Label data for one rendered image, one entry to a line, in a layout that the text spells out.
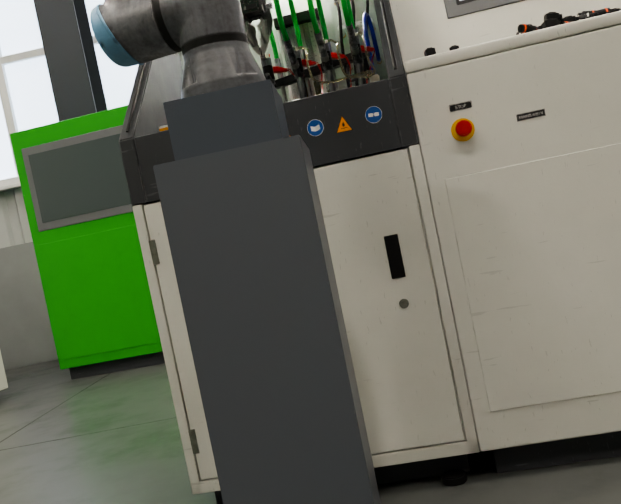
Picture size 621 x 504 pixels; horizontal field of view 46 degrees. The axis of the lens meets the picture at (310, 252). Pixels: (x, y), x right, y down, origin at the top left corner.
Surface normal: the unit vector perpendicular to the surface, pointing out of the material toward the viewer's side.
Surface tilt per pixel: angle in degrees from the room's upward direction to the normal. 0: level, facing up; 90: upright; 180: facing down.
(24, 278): 90
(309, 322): 90
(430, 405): 90
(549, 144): 90
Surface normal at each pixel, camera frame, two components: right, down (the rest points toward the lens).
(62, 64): -0.07, 0.04
